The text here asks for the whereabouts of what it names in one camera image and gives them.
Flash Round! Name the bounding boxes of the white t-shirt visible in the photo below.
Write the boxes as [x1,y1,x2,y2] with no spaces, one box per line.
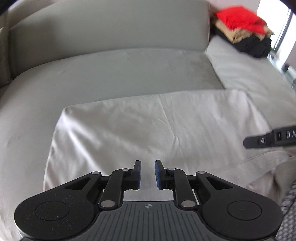
[44,90,295,202]

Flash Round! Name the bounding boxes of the black folded garments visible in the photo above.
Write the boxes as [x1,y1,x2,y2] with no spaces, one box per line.
[213,28,272,59]

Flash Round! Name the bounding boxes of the patterned rug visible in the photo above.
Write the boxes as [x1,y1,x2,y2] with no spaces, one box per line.
[276,185,296,241]

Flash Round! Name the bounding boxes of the beige folded garment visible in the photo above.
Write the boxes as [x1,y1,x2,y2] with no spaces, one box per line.
[214,19,274,43]

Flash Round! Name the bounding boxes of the red folded garment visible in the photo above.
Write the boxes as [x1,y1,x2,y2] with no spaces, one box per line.
[214,6,266,35]

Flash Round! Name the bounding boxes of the grey sofa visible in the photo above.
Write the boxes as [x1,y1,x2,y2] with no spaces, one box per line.
[1,1,222,240]

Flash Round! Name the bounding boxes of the front grey throw pillow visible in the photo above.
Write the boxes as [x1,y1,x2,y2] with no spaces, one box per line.
[0,27,11,87]

